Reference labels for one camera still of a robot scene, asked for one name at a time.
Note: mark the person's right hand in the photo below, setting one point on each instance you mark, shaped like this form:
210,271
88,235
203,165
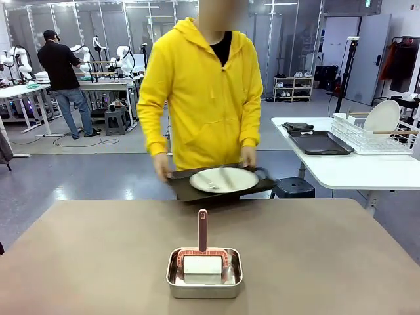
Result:
162,165

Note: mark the person's left hand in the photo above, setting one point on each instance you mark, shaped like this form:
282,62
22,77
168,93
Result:
249,157

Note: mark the beige round plate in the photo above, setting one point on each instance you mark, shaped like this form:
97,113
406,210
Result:
243,180

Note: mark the black serving tray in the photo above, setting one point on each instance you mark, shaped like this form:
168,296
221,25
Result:
183,192
321,142

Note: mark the person's right forearm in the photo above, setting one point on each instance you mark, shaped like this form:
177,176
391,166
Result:
152,138

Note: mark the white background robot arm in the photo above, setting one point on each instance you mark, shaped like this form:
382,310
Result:
18,59
124,59
83,55

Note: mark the person's left forearm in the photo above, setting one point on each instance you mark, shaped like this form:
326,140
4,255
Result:
251,131

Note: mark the black metal stool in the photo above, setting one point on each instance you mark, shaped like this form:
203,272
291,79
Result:
292,188

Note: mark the dark folded cloth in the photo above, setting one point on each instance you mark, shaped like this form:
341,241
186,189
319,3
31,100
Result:
297,126

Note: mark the grey step stool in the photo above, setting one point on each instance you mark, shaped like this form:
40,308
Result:
115,121

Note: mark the pink lint roller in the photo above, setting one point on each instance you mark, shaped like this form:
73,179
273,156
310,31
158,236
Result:
202,229

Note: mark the person in yellow hoodie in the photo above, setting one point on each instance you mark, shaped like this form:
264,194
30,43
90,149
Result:
197,98

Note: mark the white shoe shelf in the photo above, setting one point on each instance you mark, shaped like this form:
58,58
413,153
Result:
293,87

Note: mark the white side table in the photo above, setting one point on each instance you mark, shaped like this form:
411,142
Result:
344,170

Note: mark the white workbench table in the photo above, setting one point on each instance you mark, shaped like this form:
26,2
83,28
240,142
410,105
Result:
19,90
105,86

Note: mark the black equipment cases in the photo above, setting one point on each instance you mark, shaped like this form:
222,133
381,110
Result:
326,77

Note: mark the rectangular metal tray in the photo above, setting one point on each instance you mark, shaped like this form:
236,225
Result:
203,292

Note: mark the white round plate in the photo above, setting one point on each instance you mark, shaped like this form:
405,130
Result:
382,116

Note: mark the man in black cap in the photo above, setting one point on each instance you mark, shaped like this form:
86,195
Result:
59,69

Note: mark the black tripod with light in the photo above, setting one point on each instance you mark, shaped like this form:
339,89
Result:
351,55

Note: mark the grey door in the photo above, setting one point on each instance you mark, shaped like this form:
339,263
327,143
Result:
369,59

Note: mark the black utility cart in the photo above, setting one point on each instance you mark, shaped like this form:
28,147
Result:
408,105

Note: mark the coat rack with clothes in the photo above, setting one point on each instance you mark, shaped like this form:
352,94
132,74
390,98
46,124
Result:
402,65

